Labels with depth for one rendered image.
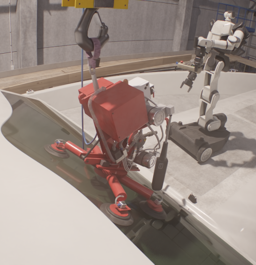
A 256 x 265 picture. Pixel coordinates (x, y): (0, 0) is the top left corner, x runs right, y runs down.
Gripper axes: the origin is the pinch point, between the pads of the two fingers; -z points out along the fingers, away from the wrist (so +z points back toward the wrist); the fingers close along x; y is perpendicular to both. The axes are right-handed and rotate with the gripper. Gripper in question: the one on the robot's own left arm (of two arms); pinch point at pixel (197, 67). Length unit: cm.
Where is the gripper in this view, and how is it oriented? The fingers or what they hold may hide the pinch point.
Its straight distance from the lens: 229.3
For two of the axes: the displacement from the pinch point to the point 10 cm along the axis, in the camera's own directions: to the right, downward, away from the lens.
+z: 0.9, -8.7, -4.8
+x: 5.0, -3.8, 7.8
